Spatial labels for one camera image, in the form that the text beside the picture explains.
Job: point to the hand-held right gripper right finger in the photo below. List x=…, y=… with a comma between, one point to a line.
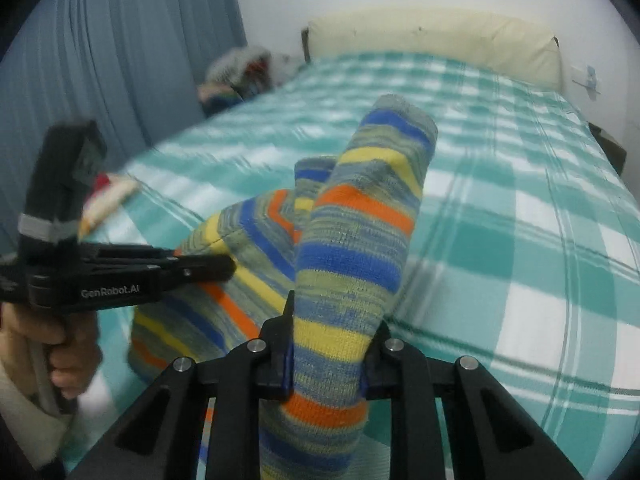
x=380, y=375

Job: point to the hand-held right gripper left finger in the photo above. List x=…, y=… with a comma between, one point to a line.
x=285, y=365

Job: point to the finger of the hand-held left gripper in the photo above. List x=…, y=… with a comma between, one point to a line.
x=205, y=270

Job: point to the striped knit sweater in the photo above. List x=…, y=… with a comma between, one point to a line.
x=350, y=240

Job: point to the person's left hand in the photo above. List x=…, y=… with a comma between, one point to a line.
x=75, y=355

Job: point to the red and white cloth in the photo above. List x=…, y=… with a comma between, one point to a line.
x=107, y=200

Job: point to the bedside clutter pile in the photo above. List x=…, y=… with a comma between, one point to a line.
x=240, y=75

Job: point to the green checked bed sheet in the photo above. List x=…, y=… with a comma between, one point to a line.
x=500, y=210

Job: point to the blue curtain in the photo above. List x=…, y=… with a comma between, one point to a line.
x=125, y=60

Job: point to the dark wooden nightstand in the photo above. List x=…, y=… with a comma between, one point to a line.
x=612, y=147

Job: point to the cream padded headboard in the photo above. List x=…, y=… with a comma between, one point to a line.
x=435, y=32

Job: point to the blue wall fixture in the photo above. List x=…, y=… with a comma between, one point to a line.
x=590, y=77

